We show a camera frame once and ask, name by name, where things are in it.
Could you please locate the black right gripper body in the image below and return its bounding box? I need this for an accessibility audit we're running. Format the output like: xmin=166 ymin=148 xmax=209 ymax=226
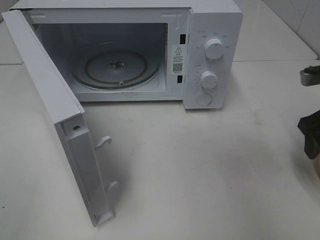
xmin=297 ymin=111 xmax=320 ymax=160

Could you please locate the round white door button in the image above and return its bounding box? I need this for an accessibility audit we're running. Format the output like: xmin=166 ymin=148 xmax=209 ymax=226
xmin=196 ymin=93 xmax=212 ymax=106

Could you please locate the white microwave door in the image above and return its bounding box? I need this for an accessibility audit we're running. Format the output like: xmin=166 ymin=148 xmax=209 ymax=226
xmin=2 ymin=10 xmax=118 ymax=227

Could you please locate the white lower microwave knob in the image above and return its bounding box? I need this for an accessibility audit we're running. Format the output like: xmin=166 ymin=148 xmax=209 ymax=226
xmin=200 ymin=70 xmax=218 ymax=89

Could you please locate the white microwave knob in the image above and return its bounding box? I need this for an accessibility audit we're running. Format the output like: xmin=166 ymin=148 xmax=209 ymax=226
xmin=204 ymin=37 xmax=225 ymax=60
xmin=200 ymin=70 xmax=218 ymax=89

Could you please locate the white upper microwave knob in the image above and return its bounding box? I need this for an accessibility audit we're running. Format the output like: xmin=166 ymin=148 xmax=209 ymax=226
xmin=204 ymin=37 xmax=225 ymax=60

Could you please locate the white microwave oven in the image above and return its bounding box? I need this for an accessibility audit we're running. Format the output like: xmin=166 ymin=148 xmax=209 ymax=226
xmin=8 ymin=0 xmax=243 ymax=109

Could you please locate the glass microwave turntable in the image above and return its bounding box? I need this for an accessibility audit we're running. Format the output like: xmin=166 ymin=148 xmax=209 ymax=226
xmin=71 ymin=42 xmax=164 ymax=90

